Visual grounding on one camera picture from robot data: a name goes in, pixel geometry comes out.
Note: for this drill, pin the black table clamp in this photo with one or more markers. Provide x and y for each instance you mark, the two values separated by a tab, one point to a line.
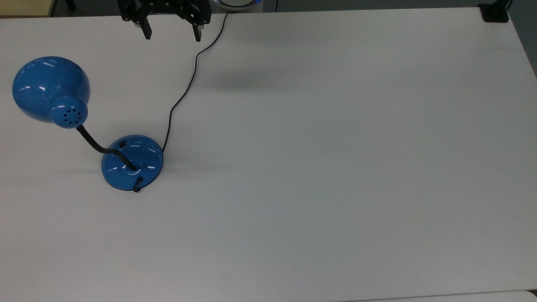
494	13

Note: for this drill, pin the black chair leg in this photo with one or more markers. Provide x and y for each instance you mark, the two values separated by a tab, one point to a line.
71	4

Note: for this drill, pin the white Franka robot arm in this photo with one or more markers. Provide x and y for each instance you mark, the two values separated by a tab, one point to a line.
237	3

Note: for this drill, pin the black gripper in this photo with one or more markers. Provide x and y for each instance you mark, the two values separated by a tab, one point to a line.
165	6

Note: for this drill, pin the beige furniture piece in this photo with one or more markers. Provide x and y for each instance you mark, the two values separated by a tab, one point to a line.
25	6

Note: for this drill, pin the blue desk lamp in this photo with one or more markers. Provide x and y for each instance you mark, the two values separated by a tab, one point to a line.
138	161

